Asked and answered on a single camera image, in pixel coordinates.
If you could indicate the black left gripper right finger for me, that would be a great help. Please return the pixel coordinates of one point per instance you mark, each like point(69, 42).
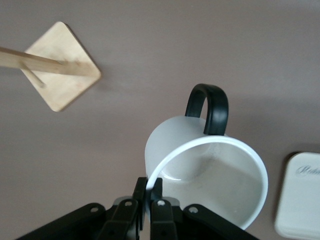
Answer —
point(175, 225)

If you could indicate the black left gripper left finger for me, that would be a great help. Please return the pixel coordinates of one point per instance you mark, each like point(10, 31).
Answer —
point(100, 225)

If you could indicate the wooden cup rack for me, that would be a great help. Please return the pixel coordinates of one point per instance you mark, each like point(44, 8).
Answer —
point(72, 85)

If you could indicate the cream rabbit print tray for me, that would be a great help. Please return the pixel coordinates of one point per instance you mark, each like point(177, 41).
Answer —
point(300, 200)

